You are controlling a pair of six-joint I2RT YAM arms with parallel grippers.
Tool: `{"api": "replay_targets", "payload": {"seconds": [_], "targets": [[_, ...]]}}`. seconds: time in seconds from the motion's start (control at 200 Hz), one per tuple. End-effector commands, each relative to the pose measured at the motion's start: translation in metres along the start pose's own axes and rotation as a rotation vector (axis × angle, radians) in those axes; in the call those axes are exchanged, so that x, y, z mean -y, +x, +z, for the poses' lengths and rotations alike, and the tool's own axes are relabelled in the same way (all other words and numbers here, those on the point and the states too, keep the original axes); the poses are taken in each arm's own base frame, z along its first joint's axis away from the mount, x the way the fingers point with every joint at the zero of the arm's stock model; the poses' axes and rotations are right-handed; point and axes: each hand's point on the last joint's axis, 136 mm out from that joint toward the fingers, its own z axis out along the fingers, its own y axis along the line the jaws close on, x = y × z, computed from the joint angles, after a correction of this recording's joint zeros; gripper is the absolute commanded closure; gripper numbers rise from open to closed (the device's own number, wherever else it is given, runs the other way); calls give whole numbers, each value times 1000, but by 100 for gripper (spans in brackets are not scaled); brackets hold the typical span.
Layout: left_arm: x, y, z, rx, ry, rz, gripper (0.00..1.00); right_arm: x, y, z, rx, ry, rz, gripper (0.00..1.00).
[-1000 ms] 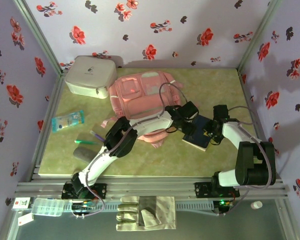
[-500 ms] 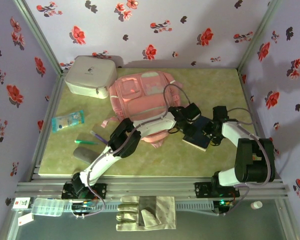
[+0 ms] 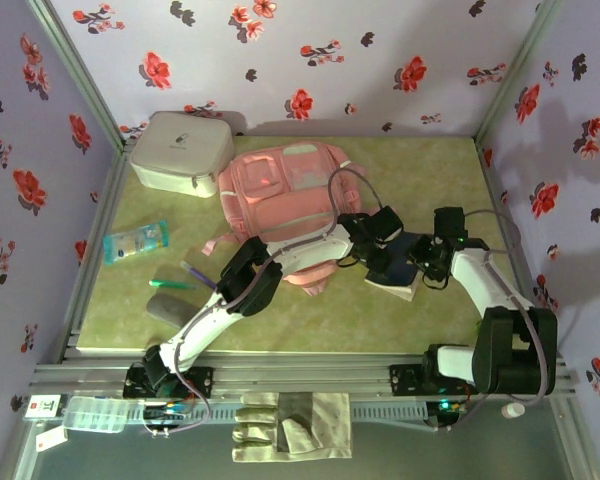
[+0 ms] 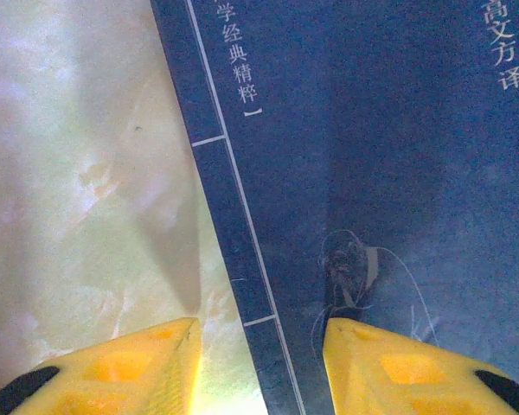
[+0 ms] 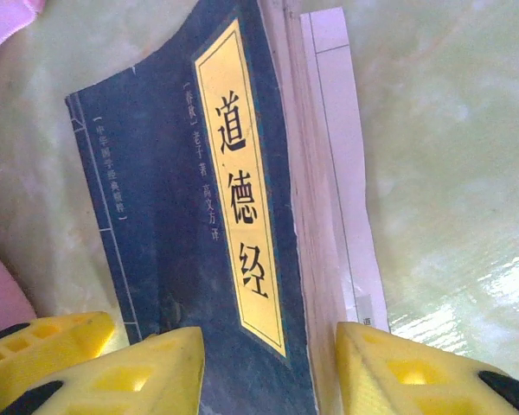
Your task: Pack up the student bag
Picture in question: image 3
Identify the green pen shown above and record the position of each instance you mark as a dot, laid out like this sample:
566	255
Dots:
170	284

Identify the grey cloth strip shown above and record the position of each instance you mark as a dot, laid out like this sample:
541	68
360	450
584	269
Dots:
295	415

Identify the aluminium frame post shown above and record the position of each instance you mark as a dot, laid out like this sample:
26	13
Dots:
80	75
516	75

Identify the white zip storage case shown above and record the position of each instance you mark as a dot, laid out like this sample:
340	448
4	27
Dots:
180	150

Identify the clear plastic organizer box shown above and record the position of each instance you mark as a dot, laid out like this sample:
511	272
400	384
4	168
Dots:
95	415

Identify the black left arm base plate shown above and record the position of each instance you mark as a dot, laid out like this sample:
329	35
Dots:
200	382

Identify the white red label card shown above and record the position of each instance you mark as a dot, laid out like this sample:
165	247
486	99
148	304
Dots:
42	406

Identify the purple pen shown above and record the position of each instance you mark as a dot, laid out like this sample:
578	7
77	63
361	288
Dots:
200	275

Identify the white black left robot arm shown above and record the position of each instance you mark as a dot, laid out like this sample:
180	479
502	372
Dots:
305	255

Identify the aluminium frame rail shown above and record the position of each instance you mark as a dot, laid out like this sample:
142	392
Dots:
300	375
94	250
514	250

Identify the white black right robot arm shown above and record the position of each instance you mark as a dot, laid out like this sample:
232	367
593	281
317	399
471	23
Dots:
480	280

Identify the beige work glove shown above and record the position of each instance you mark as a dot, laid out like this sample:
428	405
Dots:
255	430

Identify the white paper tag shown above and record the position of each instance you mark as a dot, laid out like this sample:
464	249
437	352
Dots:
50	440

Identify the dark blue notebook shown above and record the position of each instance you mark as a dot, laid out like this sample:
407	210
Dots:
402	265

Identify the pink student backpack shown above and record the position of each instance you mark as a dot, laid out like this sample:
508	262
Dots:
280	200

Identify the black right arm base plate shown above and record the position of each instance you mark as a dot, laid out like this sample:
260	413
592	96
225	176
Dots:
402	380

